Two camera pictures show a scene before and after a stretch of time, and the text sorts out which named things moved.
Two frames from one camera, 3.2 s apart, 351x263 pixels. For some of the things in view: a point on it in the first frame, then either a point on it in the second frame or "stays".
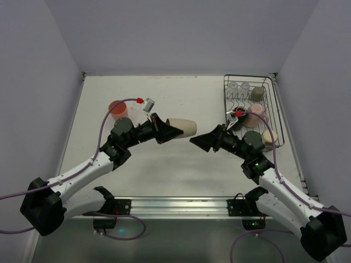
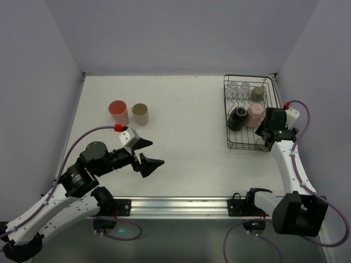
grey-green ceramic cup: (258, 93) stays
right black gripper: (218, 137) to (264, 130)
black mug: (241, 120) stays
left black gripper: (157, 129) to (136, 160)
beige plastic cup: (188, 126) to (140, 112)
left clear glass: (232, 89) stays
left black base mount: (111, 205) stays
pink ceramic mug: (253, 120) stays
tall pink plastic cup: (119, 111) stays
